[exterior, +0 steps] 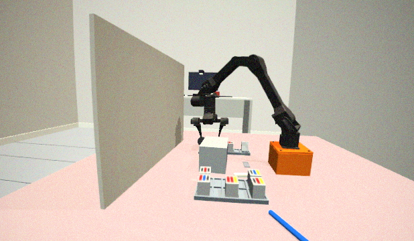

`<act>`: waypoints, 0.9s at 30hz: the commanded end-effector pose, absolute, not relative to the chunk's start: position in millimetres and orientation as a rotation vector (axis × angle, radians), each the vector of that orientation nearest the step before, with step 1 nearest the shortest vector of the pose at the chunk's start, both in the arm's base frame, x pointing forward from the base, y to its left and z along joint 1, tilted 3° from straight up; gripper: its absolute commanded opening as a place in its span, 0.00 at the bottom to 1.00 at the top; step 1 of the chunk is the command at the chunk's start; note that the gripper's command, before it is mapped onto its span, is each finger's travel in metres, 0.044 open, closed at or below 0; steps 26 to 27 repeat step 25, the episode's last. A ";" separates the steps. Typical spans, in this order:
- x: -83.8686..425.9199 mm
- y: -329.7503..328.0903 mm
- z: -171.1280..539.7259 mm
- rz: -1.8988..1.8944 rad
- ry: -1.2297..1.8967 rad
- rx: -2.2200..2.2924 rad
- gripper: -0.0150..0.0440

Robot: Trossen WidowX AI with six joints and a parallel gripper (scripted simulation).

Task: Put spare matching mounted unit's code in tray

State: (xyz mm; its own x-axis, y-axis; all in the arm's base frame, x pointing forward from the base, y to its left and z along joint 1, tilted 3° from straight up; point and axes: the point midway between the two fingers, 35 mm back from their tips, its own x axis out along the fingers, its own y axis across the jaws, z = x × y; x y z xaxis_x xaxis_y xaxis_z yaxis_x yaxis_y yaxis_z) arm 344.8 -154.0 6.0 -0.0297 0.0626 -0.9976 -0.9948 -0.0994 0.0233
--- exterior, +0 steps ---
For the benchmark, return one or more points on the blue rod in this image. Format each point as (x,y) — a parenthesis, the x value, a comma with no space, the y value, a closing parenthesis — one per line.
(287,226)

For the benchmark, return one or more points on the beige flat panel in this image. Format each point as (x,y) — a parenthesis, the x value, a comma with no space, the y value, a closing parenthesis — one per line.
(138,107)

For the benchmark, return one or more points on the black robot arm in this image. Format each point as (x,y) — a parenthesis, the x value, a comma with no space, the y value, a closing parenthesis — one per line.
(289,137)

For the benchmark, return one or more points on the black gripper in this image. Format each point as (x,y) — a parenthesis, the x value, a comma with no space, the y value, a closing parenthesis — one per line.
(196,121)

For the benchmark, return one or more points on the dark grey short cylinder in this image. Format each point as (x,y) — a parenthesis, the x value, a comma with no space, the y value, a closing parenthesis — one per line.
(200,140)

